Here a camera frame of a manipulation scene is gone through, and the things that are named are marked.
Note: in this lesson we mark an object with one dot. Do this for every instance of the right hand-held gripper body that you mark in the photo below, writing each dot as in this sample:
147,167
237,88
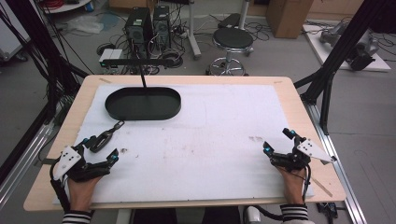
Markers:
300,155

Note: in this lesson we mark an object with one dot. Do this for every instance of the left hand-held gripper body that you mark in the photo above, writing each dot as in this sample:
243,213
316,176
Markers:
67,161

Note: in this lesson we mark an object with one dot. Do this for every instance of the person's right hand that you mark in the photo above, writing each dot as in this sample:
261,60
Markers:
292,186

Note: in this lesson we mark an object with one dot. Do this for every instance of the person's left hand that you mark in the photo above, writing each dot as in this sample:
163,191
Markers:
82,193

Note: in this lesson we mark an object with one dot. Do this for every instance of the black oval tray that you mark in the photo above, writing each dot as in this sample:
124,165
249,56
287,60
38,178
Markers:
143,103

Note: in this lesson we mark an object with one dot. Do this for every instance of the white foam mat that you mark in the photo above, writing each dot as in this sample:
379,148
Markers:
199,149

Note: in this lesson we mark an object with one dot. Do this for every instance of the white box device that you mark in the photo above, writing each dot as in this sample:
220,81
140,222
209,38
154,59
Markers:
110,56

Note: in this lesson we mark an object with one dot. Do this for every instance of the person's dark trouser legs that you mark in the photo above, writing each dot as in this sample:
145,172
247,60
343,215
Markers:
186,216

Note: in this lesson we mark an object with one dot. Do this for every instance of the white board with robot parts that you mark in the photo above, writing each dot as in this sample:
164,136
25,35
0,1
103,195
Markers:
342,46

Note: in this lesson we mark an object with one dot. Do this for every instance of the black round stool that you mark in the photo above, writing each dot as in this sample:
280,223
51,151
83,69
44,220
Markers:
233,40

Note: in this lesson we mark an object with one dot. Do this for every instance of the brown cardboard box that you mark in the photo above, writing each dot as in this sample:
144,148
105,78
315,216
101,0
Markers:
288,17

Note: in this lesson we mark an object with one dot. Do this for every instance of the clear plastic bag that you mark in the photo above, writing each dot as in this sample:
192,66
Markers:
85,24

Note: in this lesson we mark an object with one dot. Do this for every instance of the large black computer tower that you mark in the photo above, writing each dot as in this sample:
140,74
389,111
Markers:
138,31

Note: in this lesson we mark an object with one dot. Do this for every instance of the small black computer tower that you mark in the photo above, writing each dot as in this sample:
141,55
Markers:
162,26

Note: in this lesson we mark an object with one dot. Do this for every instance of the white stand with wheels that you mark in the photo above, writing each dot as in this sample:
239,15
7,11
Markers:
193,31

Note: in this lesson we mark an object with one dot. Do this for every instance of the aluminium rail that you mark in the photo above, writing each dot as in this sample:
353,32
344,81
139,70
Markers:
339,174
21,161

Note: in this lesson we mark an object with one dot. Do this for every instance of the black bar camera on pole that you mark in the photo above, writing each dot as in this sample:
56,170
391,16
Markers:
137,62

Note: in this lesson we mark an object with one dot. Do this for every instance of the black metal frame stand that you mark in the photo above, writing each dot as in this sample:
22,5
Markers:
46,53
339,53

